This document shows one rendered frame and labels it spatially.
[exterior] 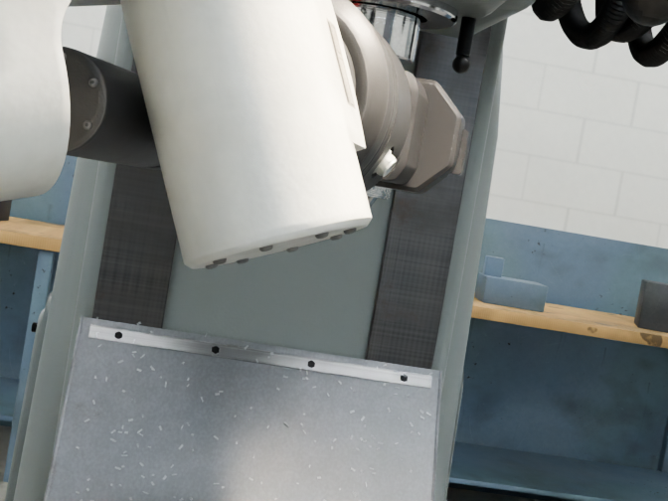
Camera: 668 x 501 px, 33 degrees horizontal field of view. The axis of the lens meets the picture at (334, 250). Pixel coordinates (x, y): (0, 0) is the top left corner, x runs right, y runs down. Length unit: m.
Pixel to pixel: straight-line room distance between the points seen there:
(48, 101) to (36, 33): 0.02
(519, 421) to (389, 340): 4.13
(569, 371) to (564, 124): 1.09
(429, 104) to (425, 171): 0.03
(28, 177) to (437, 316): 0.71
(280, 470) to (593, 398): 4.29
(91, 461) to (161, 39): 0.62
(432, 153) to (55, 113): 0.27
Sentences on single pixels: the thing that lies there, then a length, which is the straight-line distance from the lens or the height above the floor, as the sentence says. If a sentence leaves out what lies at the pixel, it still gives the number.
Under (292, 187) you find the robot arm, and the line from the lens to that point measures 0.35.
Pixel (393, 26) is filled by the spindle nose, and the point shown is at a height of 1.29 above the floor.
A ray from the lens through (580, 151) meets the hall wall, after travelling 5.08.
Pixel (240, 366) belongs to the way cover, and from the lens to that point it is 0.98.
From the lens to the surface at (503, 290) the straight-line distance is 4.34.
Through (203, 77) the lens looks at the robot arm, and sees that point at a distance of 0.36.
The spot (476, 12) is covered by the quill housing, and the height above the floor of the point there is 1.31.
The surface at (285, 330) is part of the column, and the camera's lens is 0.99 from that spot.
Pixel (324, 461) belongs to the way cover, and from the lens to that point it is 0.97.
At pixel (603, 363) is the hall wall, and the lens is 5.19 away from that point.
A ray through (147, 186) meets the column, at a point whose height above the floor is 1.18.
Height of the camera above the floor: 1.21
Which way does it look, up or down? 3 degrees down
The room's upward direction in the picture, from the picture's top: 10 degrees clockwise
